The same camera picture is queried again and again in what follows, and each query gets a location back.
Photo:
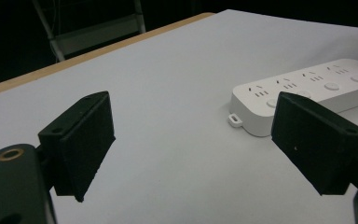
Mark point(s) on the white power strip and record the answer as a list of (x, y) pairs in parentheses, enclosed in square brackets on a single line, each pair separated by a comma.
[(310, 93)]

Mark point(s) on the metal stand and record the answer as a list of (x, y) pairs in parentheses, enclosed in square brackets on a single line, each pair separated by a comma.
[(96, 29)]

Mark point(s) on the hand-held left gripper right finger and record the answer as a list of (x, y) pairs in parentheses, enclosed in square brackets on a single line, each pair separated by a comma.
[(317, 146)]

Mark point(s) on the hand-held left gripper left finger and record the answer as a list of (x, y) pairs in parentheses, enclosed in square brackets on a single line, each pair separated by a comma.
[(77, 146)]

